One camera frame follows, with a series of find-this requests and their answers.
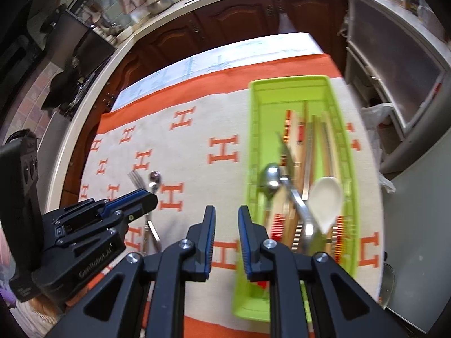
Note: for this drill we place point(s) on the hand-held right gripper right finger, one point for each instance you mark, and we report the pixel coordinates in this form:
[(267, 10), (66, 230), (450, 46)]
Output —
[(243, 239)]

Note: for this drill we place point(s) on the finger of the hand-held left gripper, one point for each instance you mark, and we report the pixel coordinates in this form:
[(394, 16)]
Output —
[(141, 206), (123, 197)]

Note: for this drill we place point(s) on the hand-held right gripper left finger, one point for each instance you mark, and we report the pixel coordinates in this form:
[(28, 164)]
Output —
[(210, 239)]

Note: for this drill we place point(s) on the metal fork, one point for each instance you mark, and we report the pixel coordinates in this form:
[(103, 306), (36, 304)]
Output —
[(286, 155), (135, 181)]

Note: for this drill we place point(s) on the small metal spoon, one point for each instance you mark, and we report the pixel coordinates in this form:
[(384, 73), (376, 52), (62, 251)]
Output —
[(154, 179)]

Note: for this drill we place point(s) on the pale chopstick red striped end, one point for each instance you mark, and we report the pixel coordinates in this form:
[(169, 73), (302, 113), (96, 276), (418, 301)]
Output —
[(340, 236), (278, 226)]

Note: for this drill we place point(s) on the large metal spoon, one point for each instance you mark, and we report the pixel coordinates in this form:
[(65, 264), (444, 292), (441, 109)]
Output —
[(273, 179)]

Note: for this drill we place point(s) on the white ceramic spoon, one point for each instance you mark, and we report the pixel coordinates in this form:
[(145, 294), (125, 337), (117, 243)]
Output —
[(326, 197)]

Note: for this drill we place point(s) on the metal chopstick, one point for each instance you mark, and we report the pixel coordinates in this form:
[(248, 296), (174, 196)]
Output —
[(309, 155)]

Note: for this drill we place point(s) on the pale chopstick red orange pattern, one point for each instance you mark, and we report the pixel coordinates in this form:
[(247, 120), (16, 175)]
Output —
[(289, 126), (301, 132)]

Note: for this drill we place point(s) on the green plastic utensil tray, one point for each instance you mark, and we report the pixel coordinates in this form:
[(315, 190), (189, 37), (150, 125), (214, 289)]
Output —
[(267, 95)]

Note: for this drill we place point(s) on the orange beige letter-print blanket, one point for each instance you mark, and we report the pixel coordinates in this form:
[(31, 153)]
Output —
[(197, 169)]

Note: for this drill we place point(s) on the black wok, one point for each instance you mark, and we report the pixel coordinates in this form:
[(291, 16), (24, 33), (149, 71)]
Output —
[(61, 89)]

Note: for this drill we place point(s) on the gas stove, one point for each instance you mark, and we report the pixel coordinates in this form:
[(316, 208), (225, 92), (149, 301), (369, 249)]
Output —
[(91, 77)]

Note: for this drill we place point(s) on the steel range hood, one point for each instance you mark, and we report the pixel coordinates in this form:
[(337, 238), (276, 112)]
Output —
[(81, 45)]

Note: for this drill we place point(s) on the white plastic bag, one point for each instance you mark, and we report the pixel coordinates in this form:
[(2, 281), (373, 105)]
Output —
[(378, 116)]

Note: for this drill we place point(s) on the steel bowl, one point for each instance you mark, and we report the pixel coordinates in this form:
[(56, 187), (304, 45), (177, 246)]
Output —
[(160, 4)]

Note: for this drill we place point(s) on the hanging plastic bag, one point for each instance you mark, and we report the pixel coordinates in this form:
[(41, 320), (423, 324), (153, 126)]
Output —
[(286, 24)]

